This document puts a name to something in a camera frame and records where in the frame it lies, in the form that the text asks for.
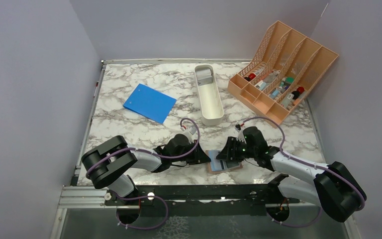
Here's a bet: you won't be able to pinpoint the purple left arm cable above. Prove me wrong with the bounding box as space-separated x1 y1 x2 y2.
85 118 201 179

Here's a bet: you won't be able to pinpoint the blue folder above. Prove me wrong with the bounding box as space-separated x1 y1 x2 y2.
123 84 177 124

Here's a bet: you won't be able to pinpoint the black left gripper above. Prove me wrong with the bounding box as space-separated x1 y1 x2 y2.
171 139 211 165

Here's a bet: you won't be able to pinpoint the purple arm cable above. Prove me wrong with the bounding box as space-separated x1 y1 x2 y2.
234 117 366 228
85 118 201 179

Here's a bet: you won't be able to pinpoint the black mounting rail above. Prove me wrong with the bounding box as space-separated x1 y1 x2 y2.
105 183 300 210

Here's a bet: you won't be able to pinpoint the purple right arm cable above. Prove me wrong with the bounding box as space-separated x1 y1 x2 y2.
234 117 366 228

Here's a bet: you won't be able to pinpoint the orange desk organizer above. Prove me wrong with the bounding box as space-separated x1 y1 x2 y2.
227 21 339 126

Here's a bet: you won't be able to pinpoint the tan leather card holder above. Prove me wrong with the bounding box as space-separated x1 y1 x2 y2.
206 150 243 174

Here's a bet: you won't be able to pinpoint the green cap bottle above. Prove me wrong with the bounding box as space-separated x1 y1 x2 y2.
281 77 294 86

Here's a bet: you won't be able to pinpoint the white oblong plastic tray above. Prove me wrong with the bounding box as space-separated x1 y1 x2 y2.
194 65 224 126

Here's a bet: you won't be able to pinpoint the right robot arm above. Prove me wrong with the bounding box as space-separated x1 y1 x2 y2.
216 126 367 222

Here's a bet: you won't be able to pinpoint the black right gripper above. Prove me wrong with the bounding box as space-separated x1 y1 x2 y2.
216 136 257 162

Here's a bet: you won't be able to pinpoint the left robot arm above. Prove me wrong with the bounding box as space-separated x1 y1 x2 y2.
81 133 210 205

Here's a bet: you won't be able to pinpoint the red cap bottle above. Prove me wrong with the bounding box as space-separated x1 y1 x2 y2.
292 86 305 100

